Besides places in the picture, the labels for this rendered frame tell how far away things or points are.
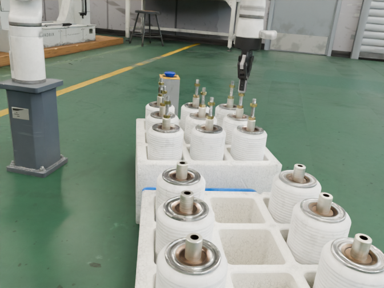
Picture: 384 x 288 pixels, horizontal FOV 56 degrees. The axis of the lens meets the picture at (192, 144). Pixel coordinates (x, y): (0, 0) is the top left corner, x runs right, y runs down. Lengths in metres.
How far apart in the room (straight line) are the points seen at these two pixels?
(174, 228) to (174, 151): 0.41
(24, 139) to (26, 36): 0.32
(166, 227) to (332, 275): 0.25
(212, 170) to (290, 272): 0.41
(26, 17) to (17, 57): 0.12
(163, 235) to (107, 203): 0.53
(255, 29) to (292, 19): 4.87
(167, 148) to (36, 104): 0.48
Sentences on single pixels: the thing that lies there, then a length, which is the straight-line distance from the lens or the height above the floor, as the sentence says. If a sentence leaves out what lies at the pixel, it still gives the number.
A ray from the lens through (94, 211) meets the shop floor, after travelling 1.07.
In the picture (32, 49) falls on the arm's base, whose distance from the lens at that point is 1.22.
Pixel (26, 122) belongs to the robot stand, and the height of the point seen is 0.18.
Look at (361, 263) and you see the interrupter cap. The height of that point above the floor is 0.25.
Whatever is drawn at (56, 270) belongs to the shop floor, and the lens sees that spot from 0.89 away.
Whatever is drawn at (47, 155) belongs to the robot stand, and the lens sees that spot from 1.29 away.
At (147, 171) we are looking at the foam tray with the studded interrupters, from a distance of 0.93.
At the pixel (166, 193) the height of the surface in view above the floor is 0.23.
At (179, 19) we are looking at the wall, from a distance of 6.15.
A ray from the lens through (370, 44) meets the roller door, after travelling 6.00.
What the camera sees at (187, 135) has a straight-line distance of 1.09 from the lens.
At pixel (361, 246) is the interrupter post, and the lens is 0.56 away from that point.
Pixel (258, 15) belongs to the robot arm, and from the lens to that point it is 1.05.
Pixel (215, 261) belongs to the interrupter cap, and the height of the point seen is 0.25.
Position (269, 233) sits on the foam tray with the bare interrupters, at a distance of 0.71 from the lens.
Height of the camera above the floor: 0.56
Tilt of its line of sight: 21 degrees down
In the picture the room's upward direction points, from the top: 4 degrees clockwise
